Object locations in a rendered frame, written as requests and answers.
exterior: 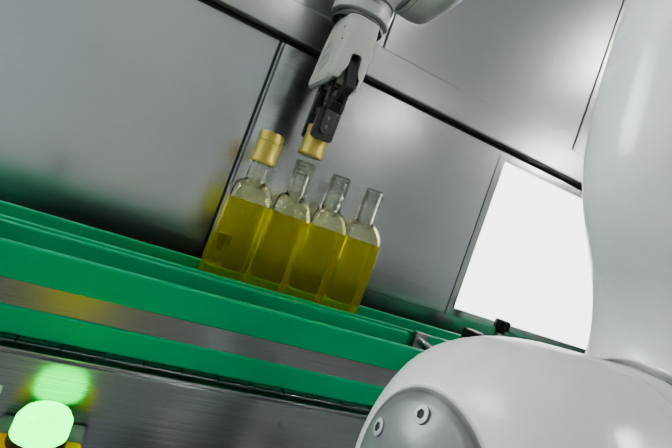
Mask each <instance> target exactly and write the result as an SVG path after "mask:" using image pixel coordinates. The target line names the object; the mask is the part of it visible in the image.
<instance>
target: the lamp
mask: <svg viewBox="0 0 672 448"><path fill-rule="evenodd" d="M72 424H73V416H72V413H71V410H70V409H69V408H68V407H67V406H65V405H64V404H61V403H58V402H54V401H37V402H33V403H30V404H28V405H27V406H25V407H24V408H23V409H21V410H20V411H19V412H18V413H17V414H16V416H15V419H14V421H13V423H12V426H11V427H10V429H9V430H8V433H7V435H6V438H5V441H4V443H5V447H6V448H65V446H66V444H67V441H68V438H69V433H70V430H71V427H72Z"/></svg>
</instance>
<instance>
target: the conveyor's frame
mask: <svg viewBox="0 0 672 448"><path fill-rule="evenodd" d="M19 337H20V335H19ZM19 337H18V338H19ZM18 338H17V339H18ZM17 339H16V340H15V341H14V342H13V341H8V340H3V339H0V418H1V417H2V416H4V415H10V416H16V414H17V413H18V412H19V411H20V410H21V409H23V408H24V407H25V406H27V405H28V404H30V403H33V402H37V401H54V402H58V403H61V404H64V405H65V406H67V407H68V408H69V409H70V410H71V413H72V416H73V425H80V426H84V427H86V434H85V437H84V440H83V443H82V446H81V448H355V447H356V443H357V440H358V438H359V435H360V432H361V430H362V428H363V425H364V423H365V421H366V419H367V417H368V415H369V413H370V411H365V410H360V409H355V408H350V407H345V406H339V405H334V404H329V403H324V402H319V401H314V400H309V399H304V398H299V397H293V396H288V395H283V394H278V393H273V392H268V391H263V390H258V389H253V388H248V387H242V386H237V385H232V384H227V383H222V382H217V381H212V380H207V379H202V378H197V377H191V376H186V375H182V368H181V374H176V373H171V372H166V371H161V370H156V369H151V368H145V367H144V364H145V361H144V363H143V367H140V366H135V365H130V364H125V363H120V362H115V361H110V360H105V359H104V358H105V355H106V353H104V356H103V359H100V358H94V357H89V356H84V355H79V354H74V353H69V352H64V351H62V349H63V347H64V345H65V344H63V346H62V347H61V349H60V351H59V350H54V349H49V348H43V347H38V346H33V345H28V344H23V343H18V342H16V341H17Z"/></svg>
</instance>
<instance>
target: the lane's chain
mask: <svg viewBox="0 0 672 448"><path fill-rule="evenodd" d="M18 337H19V335H15V334H10V333H5V332H0V339H3V340H8V341H13V342H14V341H15V340H16V339H17V338H18ZM16 342H18V343H23V344H28V345H33V346H38V347H43V348H49V349H54V350H59V351H60V349H61V347H62V346H63V344H60V343H55V342H50V341H45V340H40V339H35V338H30V337H25V336H20V337H19V338H18V339H17V341H16ZM62 351H64V352H69V353H74V354H79V355H84V356H89V357H94V358H100V359H103V356H104V353H105V352H100V351H95V350H90V349H85V348H80V347H75V346H70V345H64V347H63V349H62ZM104 359H105V360H110V361H115V362H120V363H125V364H130V365H135V366H140V367H143V363H144V360H139V359H134V358H129V357H124V356H119V355H114V354H110V353H106V355H105V358H104ZM144 367H145V368H151V369H156V370H161V371H166V372H171V373H176V374H181V368H179V367H174V366H169V365H164V364H159V363H154V362H149V361H145V364H144ZM182 375H186V376H191V377H197V378H202V379H207V380H212V381H217V382H222V383H227V384H232V385H237V386H242V387H248V388H253V389H258V390H263V391H268V392H273V393H278V394H283V395H288V396H293V397H299V398H304V399H309V400H314V401H319V402H324V403H329V404H334V405H339V406H345V407H350V408H355V409H360V410H365V411H371V409H372V408H373V406H368V405H363V404H358V403H353V402H348V401H343V400H338V399H333V398H328V397H323V396H318V395H313V394H308V393H303V392H298V391H293V390H288V389H284V388H279V387H274V386H269V385H264V384H259V383H254V382H249V381H244V380H239V379H234V378H229V377H224V376H219V375H214V374H209V373H204V372H199V371H194V370H189V369H184V368H182ZM216 377H217V378H216Z"/></svg>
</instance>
